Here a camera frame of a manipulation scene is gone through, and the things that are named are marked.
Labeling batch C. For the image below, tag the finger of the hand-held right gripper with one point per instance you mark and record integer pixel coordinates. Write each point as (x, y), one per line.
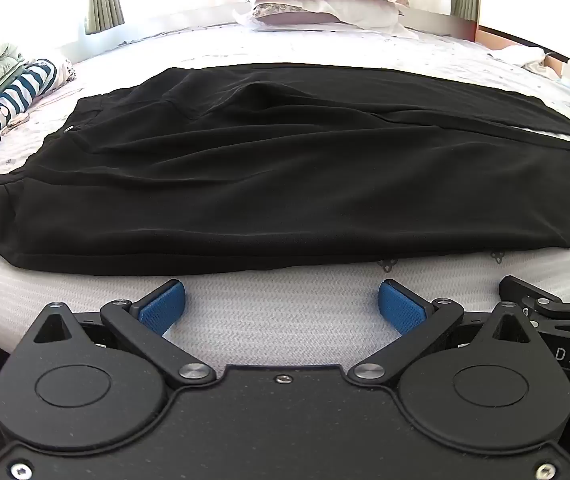
(530, 291)

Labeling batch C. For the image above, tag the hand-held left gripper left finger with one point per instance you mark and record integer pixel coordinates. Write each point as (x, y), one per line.
(161, 307)

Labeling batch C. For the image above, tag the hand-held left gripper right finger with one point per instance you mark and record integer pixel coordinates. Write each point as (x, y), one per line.
(401, 307)

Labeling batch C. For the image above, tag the black pants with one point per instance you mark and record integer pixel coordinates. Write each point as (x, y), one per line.
(265, 185)

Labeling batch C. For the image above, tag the bed with white sheet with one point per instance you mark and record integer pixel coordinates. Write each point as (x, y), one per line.
(285, 317)

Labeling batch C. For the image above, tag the white crumpled cloth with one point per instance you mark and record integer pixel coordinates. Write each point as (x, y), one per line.
(520, 55)

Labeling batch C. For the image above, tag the blue white striped blanket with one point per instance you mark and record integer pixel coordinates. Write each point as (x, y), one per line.
(20, 90)

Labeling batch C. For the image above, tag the white pillow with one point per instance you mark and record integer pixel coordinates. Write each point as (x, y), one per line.
(365, 12)

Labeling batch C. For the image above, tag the wooden bed frame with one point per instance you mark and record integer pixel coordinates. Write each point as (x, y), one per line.
(497, 40)

